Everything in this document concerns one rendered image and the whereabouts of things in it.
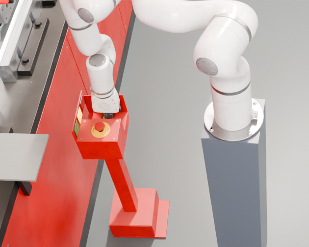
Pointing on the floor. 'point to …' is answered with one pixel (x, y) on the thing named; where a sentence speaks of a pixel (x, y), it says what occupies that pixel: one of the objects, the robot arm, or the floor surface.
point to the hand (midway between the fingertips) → (108, 115)
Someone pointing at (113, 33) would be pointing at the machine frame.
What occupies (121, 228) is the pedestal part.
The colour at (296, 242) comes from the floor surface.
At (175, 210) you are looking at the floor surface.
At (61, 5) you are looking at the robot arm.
